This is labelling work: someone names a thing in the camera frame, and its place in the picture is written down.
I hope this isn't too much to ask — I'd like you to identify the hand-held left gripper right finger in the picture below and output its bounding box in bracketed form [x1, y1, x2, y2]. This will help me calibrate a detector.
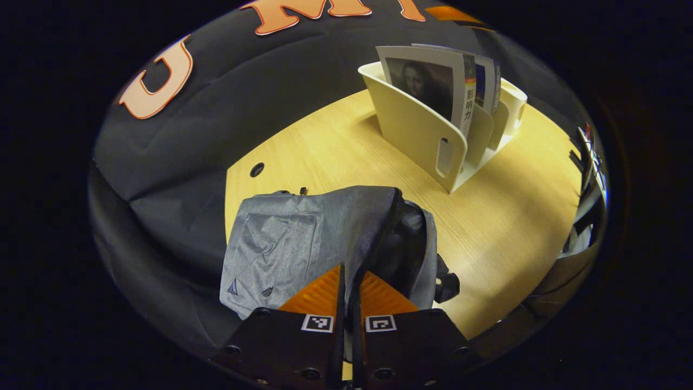
[352, 270, 478, 390]

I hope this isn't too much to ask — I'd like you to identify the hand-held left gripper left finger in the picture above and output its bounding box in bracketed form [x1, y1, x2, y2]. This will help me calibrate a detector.
[210, 264, 346, 390]

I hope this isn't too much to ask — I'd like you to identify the grey schoolbag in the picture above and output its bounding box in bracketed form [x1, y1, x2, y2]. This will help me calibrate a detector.
[219, 185, 461, 327]

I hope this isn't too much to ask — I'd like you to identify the cream plastic bookshelf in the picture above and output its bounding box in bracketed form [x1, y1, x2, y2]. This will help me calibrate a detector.
[357, 61, 528, 194]

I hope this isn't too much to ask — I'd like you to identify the white book portrait cover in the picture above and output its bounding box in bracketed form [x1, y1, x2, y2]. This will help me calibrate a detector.
[376, 45, 478, 139]

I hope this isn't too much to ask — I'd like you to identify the white book blue cover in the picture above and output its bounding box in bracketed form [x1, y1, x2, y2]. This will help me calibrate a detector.
[411, 43, 502, 115]

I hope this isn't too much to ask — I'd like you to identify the white desktop device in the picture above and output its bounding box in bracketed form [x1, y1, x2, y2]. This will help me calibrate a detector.
[574, 123, 609, 209]

